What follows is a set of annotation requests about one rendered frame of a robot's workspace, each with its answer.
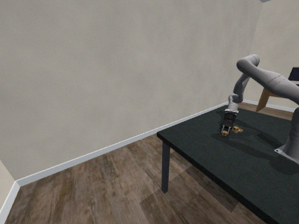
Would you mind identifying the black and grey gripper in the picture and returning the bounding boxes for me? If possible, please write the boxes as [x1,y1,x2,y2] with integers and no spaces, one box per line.
[221,108,239,135]

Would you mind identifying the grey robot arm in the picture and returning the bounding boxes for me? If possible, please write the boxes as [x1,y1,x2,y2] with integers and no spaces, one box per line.
[228,54,299,160]

